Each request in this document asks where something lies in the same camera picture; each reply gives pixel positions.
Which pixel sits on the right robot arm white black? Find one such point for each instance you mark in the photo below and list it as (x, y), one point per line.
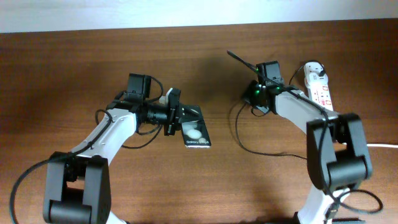
(338, 159)

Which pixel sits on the white power strip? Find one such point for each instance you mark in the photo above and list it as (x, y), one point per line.
(320, 94)

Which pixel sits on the white USB charger plug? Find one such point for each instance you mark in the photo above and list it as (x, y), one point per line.
(315, 74)

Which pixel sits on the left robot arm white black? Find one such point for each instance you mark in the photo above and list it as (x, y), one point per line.
(77, 187)

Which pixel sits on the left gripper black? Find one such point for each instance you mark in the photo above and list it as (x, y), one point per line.
(173, 120)

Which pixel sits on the black Galaxy flip phone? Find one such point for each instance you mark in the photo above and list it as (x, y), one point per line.
(195, 134)

